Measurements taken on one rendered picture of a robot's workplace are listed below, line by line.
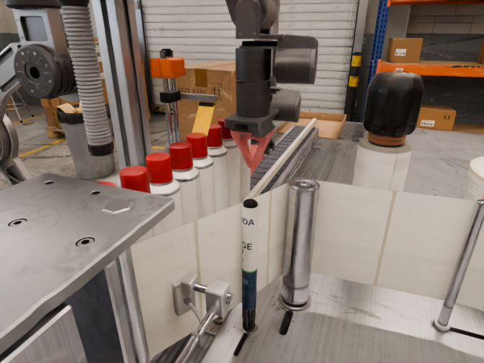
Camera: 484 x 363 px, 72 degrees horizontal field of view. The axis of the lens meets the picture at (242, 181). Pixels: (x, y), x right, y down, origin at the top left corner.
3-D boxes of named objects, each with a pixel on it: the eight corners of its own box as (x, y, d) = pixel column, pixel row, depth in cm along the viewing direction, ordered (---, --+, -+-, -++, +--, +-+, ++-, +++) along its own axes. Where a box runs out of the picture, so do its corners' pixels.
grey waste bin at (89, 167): (101, 184, 293) (88, 114, 267) (61, 178, 304) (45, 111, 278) (129, 166, 330) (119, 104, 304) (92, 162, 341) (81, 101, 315)
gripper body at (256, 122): (279, 119, 60) (281, 76, 57) (261, 134, 51) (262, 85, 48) (245, 116, 62) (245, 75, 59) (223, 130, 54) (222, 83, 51)
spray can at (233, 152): (232, 223, 67) (231, 124, 59) (211, 217, 69) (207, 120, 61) (244, 212, 71) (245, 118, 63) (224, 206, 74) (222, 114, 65)
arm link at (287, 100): (261, 81, 85) (254, 63, 77) (305, 83, 82) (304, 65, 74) (252, 124, 83) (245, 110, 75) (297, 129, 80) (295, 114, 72)
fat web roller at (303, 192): (306, 315, 45) (320, 193, 38) (274, 306, 47) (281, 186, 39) (312, 293, 49) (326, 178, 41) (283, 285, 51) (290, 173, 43)
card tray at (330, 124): (337, 140, 135) (338, 130, 134) (276, 132, 144) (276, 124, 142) (345, 122, 161) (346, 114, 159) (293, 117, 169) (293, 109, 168)
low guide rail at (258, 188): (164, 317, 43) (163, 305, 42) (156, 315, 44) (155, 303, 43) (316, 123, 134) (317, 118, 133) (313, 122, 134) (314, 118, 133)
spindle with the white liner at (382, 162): (393, 254, 58) (434, 76, 45) (341, 243, 61) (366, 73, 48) (392, 228, 65) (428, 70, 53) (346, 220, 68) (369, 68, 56)
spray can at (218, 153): (222, 235, 63) (220, 131, 55) (198, 230, 65) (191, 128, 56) (232, 222, 67) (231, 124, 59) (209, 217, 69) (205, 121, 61)
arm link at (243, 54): (240, 39, 55) (230, 41, 50) (282, 40, 53) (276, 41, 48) (241, 83, 57) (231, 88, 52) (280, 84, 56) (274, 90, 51)
